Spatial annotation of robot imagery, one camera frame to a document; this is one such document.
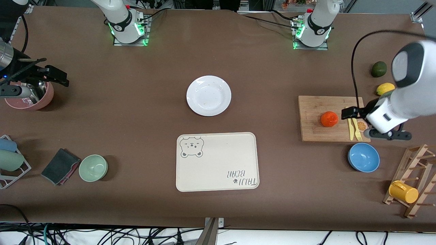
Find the yellow lemon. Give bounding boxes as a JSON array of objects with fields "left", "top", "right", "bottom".
[{"left": 376, "top": 83, "right": 395, "bottom": 96}]

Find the pale green cup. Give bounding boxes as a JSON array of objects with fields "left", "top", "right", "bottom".
[{"left": 0, "top": 150, "right": 25, "bottom": 172}]

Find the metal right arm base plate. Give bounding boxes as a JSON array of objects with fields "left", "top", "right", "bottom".
[{"left": 113, "top": 15, "right": 151, "bottom": 46}]

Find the aluminium frame rail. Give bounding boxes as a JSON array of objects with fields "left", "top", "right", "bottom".
[
  {"left": 410, "top": 0, "right": 436, "bottom": 23},
  {"left": 10, "top": 3, "right": 34, "bottom": 42}
]

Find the black right base cable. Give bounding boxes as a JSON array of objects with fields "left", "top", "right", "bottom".
[{"left": 135, "top": 9, "right": 167, "bottom": 26}]

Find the cream tray with bear print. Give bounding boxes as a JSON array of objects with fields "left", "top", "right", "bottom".
[{"left": 176, "top": 132, "right": 260, "bottom": 192}]

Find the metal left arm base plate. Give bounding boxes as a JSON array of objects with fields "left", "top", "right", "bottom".
[{"left": 291, "top": 17, "right": 329, "bottom": 51}]

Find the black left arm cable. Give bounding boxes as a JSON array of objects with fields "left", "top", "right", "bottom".
[{"left": 351, "top": 30, "right": 436, "bottom": 108}]

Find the blue cup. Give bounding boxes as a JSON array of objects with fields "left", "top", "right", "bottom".
[{"left": 0, "top": 138, "right": 17, "bottom": 152}]

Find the wooden mug rack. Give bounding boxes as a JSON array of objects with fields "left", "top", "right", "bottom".
[{"left": 383, "top": 144, "right": 436, "bottom": 219}]

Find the dark grey folded cloth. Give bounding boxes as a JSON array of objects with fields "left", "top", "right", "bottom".
[{"left": 41, "top": 148, "right": 81, "bottom": 186}]

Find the white round plate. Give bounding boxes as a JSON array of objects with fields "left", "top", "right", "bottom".
[{"left": 186, "top": 75, "right": 232, "bottom": 117}]

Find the black base cable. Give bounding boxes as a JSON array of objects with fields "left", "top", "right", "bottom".
[
  {"left": 238, "top": 10, "right": 300, "bottom": 30},
  {"left": 135, "top": 9, "right": 167, "bottom": 26}
]

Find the yellow plastic knife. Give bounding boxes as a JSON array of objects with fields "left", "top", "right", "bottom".
[{"left": 345, "top": 107, "right": 355, "bottom": 141}]

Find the blue bowl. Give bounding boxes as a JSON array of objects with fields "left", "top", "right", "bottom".
[{"left": 348, "top": 143, "right": 380, "bottom": 173}]

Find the orange fruit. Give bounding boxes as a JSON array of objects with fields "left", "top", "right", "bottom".
[{"left": 321, "top": 111, "right": 339, "bottom": 128}]

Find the yellow mug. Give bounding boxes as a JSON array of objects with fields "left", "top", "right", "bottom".
[{"left": 389, "top": 181, "right": 419, "bottom": 204}]

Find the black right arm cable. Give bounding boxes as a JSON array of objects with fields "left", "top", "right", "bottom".
[{"left": 20, "top": 15, "right": 30, "bottom": 54}]

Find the yellow plastic fork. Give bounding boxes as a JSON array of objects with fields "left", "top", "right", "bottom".
[{"left": 351, "top": 118, "right": 363, "bottom": 142}]

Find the metal table edge bracket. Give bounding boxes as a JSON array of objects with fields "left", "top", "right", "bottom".
[{"left": 204, "top": 218, "right": 224, "bottom": 245}]

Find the metal scoop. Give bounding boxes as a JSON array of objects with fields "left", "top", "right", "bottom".
[{"left": 20, "top": 81, "right": 47, "bottom": 104}]

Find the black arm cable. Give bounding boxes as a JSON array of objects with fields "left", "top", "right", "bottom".
[
  {"left": 20, "top": 15, "right": 30, "bottom": 54},
  {"left": 351, "top": 30, "right": 436, "bottom": 108}
]

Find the white wire rack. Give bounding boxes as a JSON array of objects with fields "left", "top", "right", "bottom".
[{"left": 0, "top": 134, "right": 32, "bottom": 189}]

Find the pink folded cloth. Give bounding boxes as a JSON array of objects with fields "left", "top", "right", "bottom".
[{"left": 59, "top": 159, "right": 81, "bottom": 186}]

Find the pale green bowl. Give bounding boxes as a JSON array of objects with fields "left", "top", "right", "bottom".
[{"left": 79, "top": 154, "right": 108, "bottom": 182}]

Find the black left base cable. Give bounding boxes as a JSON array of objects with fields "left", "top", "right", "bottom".
[{"left": 238, "top": 10, "right": 300, "bottom": 30}]

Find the black floor cable bundle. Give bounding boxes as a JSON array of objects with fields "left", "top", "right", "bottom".
[{"left": 0, "top": 203, "right": 389, "bottom": 245}]

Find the pink bowl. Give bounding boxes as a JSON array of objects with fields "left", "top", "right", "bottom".
[{"left": 5, "top": 81, "right": 54, "bottom": 111}]

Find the green avocado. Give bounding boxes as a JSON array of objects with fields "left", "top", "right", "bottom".
[{"left": 371, "top": 61, "right": 387, "bottom": 78}]

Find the wooden cutting board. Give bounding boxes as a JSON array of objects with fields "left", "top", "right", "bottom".
[{"left": 298, "top": 96, "right": 371, "bottom": 142}]

